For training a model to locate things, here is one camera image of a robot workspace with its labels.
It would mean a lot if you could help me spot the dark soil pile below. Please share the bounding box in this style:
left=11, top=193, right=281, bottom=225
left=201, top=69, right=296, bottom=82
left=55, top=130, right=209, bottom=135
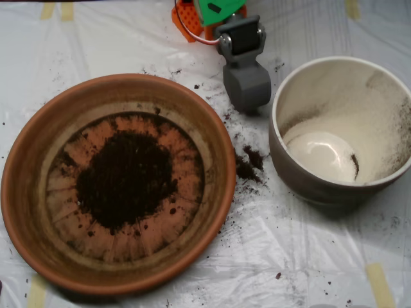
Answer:
left=76, top=130, right=178, bottom=235

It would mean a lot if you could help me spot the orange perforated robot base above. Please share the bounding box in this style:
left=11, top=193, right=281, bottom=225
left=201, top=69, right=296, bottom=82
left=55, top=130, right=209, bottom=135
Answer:
left=171, top=0, right=248, bottom=44

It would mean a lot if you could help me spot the spilled soil clump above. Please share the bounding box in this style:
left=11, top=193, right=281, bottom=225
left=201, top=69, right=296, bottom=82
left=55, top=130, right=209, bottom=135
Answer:
left=236, top=144, right=266, bottom=184

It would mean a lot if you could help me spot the white plant pot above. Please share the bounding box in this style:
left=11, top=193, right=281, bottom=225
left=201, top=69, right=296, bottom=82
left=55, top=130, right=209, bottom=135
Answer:
left=268, top=56, right=411, bottom=207

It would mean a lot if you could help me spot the terracotta plant saucer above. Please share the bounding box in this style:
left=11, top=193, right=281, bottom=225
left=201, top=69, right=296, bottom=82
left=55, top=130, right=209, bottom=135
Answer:
left=0, top=73, right=238, bottom=296

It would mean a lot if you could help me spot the beige masking tape strip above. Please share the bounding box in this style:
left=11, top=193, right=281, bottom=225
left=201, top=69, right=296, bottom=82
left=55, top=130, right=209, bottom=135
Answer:
left=365, top=262, right=396, bottom=308
left=40, top=2, right=56, bottom=21
left=345, top=0, right=361, bottom=20
left=60, top=2, right=75, bottom=22
left=26, top=274, right=48, bottom=308

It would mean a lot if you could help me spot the clear plastic cover sheet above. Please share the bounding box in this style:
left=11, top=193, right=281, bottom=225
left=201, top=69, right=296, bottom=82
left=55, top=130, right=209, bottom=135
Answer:
left=0, top=0, right=411, bottom=308

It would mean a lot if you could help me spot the red and white servo cable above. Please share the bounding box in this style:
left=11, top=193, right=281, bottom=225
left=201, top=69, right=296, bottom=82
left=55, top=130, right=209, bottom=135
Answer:
left=174, top=0, right=223, bottom=46

